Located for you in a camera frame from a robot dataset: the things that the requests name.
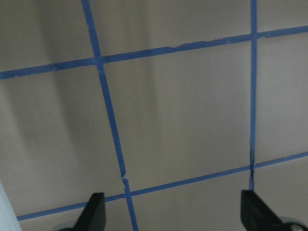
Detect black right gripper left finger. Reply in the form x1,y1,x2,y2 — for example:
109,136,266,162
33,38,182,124
73,192,106,231

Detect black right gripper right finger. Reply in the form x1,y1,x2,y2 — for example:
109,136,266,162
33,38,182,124
240,190,289,231

